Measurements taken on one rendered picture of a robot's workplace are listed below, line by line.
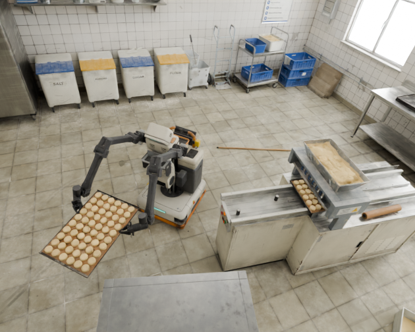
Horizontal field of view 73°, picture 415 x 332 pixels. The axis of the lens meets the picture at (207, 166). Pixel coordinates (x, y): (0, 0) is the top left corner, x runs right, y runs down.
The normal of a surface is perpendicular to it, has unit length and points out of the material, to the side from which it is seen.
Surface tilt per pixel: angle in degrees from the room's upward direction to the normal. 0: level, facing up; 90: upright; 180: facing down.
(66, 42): 90
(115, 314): 0
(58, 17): 90
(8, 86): 90
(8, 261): 0
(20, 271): 0
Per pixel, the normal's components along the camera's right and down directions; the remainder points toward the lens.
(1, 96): 0.36, 0.65
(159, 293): 0.08, -0.74
